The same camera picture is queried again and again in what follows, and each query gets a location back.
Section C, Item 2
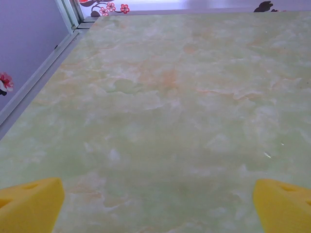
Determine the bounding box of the aluminium side frame rail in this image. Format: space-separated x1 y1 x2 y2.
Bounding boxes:
0 28 83 142

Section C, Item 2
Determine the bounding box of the aluminium frame post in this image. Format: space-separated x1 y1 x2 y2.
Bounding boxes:
54 0 85 35

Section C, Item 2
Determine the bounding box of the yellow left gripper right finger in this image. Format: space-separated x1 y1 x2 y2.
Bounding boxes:
253 178 311 233

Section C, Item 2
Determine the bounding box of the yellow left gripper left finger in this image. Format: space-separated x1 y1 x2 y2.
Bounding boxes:
0 177 65 233

